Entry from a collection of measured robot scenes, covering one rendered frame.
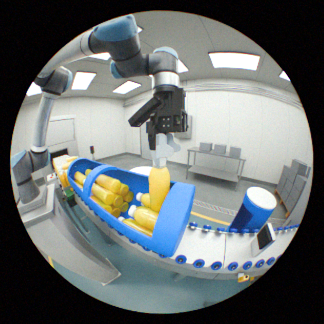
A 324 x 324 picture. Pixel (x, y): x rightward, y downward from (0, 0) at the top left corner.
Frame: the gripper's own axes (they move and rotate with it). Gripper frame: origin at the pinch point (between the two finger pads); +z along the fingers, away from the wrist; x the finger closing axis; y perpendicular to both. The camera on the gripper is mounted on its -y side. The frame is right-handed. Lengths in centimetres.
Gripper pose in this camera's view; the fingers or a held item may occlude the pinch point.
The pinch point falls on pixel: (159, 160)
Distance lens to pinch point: 29.6
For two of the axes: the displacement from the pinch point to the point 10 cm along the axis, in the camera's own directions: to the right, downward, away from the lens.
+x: 4.3, -2.8, 8.6
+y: 9.0, 1.3, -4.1
